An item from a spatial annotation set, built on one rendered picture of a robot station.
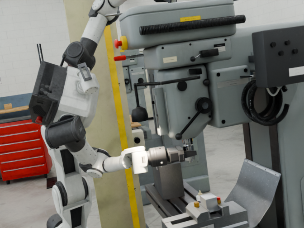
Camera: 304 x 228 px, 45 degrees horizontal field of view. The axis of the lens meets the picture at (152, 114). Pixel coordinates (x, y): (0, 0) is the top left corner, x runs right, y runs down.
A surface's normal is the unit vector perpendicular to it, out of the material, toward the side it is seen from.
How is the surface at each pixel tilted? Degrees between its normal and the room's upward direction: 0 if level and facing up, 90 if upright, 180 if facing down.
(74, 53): 63
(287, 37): 90
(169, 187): 90
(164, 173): 90
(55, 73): 58
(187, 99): 90
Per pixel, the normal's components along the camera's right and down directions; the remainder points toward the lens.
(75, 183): 0.54, -0.11
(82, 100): 0.41, -0.48
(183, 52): 0.27, 0.11
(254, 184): -0.92, -0.29
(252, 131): -0.95, 0.17
